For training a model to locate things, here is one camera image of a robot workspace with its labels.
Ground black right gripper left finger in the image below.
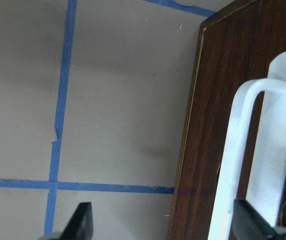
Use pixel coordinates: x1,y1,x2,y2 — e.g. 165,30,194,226
39,201,94,240

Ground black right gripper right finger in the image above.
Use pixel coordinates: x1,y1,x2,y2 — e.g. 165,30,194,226
232,199,286,240

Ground dark brown wooden cabinet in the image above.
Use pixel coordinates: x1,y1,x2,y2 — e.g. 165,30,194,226
167,0,286,240

